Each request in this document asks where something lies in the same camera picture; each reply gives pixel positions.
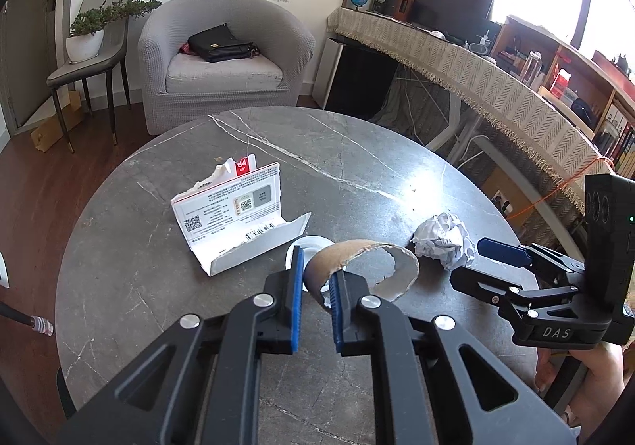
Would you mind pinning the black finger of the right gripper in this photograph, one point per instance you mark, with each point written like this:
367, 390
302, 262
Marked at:
489, 289

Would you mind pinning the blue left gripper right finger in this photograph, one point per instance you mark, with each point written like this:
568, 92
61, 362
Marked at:
335, 298

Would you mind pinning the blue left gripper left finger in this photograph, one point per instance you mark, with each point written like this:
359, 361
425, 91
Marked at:
298, 279

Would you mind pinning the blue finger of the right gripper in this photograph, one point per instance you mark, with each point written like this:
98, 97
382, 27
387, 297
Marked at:
516, 256

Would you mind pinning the brown cardboard tape roll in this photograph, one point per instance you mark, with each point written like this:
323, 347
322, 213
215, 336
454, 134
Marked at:
389, 270

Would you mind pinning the white paper ball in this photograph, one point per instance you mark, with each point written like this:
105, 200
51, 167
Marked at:
444, 237

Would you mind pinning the white torn paper box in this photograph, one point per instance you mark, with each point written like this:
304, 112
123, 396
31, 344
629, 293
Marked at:
235, 215

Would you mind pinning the beige fringed tablecloth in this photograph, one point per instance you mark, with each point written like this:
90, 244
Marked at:
555, 147

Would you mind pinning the wooden bookshelf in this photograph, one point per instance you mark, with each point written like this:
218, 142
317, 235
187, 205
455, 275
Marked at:
593, 94

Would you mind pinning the grey armchair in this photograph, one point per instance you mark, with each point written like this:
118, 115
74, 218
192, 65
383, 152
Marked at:
179, 87

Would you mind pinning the black handbag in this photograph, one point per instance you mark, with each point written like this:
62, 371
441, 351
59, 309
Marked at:
218, 44

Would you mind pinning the black monitor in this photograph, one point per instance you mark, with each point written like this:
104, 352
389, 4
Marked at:
462, 19

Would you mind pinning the black table leg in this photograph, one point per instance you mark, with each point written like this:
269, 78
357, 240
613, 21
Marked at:
37, 323

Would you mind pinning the cardboard box on floor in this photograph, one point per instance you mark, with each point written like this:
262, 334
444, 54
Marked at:
49, 131

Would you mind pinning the potted green plant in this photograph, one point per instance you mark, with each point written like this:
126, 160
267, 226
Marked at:
87, 29

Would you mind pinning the grey side chair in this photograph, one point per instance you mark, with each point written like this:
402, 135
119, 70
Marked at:
106, 50

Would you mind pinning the grey door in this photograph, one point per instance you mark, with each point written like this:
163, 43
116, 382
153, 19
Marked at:
27, 58

